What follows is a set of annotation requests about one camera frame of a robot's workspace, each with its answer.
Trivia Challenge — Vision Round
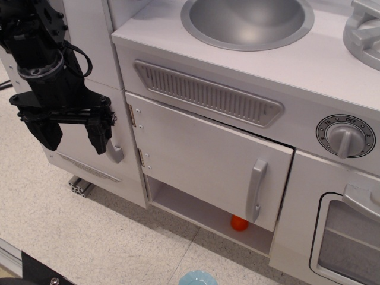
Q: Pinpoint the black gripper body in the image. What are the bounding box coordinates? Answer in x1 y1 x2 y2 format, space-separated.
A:
9 49 115 126

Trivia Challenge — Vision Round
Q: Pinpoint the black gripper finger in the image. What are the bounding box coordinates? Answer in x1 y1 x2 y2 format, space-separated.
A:
85 117 113 154
22 117 63 150

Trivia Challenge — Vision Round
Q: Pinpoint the white cabinet door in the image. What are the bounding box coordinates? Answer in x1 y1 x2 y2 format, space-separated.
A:
126 93 293 231

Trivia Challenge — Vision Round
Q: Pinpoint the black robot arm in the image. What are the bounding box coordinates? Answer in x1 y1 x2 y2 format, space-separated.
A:
1 1 115 154

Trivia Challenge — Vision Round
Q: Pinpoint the white fridge door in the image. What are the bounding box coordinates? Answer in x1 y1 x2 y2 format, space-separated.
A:
38 78 148 209

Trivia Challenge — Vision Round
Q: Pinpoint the silver fridge emblem trim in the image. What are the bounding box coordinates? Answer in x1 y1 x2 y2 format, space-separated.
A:
58 152 122 183

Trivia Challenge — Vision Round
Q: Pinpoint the aluminium extrusion bar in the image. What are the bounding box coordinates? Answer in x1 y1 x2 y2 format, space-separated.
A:
68 176 95 198

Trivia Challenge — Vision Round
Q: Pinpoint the grey vent grille panel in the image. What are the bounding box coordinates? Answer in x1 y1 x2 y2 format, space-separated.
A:
134 60 284 128

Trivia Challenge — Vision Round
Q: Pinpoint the white toy kitchen body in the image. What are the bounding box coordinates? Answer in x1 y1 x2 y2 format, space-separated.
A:
1 1 379 284

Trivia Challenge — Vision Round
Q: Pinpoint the orange toy item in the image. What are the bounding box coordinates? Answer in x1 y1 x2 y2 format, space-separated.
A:
230 215 249 232

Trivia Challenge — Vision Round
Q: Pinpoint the silver round sink basin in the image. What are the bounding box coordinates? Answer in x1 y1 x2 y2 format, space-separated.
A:
180 0 315 52

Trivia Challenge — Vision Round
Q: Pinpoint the light blue plate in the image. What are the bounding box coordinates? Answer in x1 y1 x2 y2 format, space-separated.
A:
178 270 218 285

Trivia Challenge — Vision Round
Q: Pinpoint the white oven door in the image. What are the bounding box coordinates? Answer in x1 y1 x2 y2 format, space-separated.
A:
270 151 379 284

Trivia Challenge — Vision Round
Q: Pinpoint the grey timer knob dial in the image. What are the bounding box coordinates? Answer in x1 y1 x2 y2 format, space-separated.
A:
316 114 376 159

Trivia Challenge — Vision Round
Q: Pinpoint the grey fridge door handle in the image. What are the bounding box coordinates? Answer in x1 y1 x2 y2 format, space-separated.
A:
105 139 124 164

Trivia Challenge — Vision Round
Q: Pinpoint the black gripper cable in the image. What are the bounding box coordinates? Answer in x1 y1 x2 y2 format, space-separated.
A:
61 40 93 78

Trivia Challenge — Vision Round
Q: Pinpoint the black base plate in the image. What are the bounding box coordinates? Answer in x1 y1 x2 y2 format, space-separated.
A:
21 251 75 285

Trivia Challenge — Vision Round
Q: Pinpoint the grey cabinet door handle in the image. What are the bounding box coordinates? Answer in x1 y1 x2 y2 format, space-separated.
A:
245 159 268 223

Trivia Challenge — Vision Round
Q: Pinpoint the grey oven door handle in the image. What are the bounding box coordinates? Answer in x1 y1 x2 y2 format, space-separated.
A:
342 184 379 220

